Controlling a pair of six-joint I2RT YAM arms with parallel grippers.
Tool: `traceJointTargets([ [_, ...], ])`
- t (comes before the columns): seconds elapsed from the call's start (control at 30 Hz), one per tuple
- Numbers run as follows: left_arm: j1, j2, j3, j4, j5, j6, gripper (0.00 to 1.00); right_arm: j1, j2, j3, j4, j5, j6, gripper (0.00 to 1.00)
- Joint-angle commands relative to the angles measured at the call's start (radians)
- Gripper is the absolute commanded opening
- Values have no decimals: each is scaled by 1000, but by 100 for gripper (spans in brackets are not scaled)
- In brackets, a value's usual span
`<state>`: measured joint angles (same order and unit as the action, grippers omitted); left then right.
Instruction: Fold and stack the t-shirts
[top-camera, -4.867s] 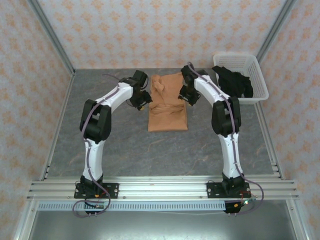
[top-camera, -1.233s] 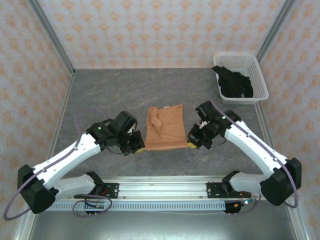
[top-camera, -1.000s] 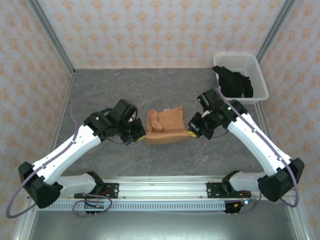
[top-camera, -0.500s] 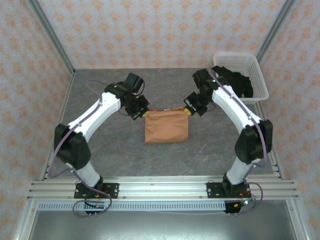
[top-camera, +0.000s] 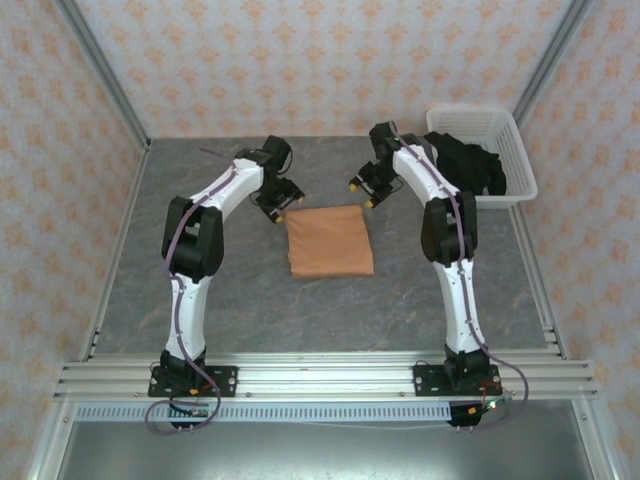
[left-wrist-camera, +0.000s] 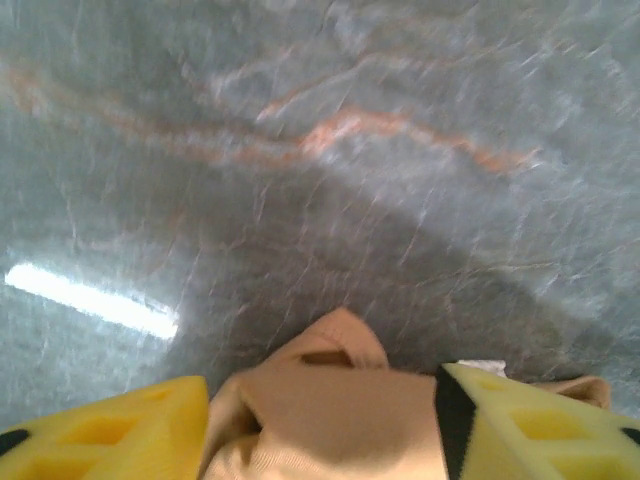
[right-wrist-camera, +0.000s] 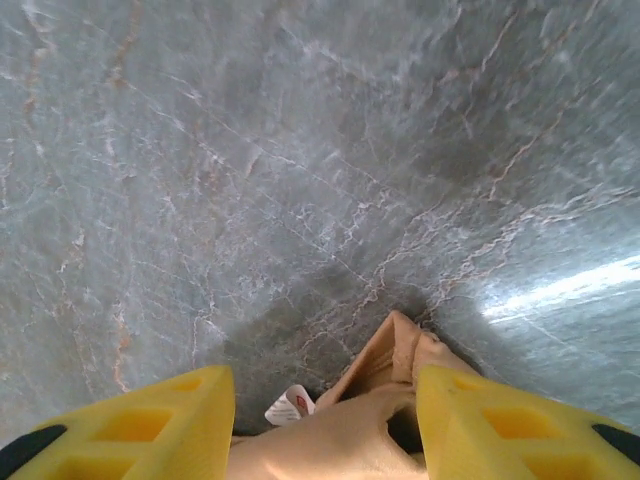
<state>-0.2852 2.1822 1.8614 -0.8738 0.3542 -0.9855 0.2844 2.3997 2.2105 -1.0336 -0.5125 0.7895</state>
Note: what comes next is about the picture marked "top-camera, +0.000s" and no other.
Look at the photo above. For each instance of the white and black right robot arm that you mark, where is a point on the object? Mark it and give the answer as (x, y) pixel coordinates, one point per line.
(460, 310)

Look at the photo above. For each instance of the black mounting bracket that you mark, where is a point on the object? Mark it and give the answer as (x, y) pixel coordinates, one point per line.
(182, 427)
(460, 420)

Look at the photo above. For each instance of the aluminium table side rail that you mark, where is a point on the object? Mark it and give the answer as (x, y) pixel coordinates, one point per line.
(529, 245)
(137, 172)

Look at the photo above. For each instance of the aluminium frame post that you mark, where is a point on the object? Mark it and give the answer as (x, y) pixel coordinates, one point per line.
(107, 75)
(550, 60)

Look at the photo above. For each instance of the white plastic basket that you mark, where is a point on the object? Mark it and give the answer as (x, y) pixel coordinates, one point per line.
(522, 165)

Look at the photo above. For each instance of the brushed metal panel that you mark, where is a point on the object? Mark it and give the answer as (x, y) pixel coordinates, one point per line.
(325, 455)

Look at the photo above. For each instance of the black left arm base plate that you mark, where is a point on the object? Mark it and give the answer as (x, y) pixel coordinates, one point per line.
(222, 377)

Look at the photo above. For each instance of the orange printed t-shirt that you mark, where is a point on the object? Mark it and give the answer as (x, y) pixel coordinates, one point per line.
(330, 245)

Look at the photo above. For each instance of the aluminium mounting rail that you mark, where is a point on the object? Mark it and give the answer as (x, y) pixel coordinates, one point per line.
(325, 372)

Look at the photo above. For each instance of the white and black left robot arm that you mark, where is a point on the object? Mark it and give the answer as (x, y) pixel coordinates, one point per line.
(187, 320)

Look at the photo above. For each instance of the small circuit board green light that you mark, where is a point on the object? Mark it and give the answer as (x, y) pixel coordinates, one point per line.
(492, 404)

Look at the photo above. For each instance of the black t-shirt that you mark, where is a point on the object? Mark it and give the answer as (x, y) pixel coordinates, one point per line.
(475, 170)

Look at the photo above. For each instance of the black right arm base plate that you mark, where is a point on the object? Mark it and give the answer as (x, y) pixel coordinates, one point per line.
(425, 380)

